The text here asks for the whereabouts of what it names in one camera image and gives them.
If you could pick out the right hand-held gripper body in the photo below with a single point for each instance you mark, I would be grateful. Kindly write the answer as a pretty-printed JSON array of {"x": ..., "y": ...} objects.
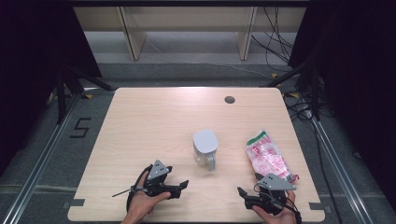
[{"x": 275, "y": 183}]

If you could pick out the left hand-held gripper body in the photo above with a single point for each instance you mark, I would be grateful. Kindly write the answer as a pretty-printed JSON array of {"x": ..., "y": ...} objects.
[{"x": 157, "y": 172}]

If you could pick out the pink and white plastic bag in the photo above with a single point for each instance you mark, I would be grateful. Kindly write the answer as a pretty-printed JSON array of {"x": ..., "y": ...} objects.
[{"x": 267, "y": 155}]

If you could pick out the clear jar with grey lid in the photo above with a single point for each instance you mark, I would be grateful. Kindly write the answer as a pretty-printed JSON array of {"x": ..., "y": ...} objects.
[{"x": 205, "y": 143}]

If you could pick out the person's right hand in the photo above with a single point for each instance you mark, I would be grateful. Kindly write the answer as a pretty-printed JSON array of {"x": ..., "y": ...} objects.
[{"x": 285, "y": 217}]

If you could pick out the person's left hand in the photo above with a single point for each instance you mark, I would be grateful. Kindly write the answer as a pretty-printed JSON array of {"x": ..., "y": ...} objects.
[{"x": 140, "y": 205}]

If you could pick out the black metal stand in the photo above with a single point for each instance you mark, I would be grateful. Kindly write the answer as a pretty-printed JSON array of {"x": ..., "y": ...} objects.
[
  {"x": 61, "y": 99},
  {"x": 316, "y": 93}
]

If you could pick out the dark curtain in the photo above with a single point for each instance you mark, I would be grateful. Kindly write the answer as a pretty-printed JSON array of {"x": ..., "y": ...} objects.
[
  {"x": 31, "y": 62},
  {"x": 358, "y": 77}
]

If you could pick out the wooden shelf unit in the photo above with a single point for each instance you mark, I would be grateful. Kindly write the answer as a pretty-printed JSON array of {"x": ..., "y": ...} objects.
[{"x": 186, "y": 18}]

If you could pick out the aluminium floor rail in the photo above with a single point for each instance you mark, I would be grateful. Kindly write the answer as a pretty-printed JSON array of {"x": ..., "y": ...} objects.
[
  {"x": 336, "y": 161},
  {"x": 40, "y": 168}
]

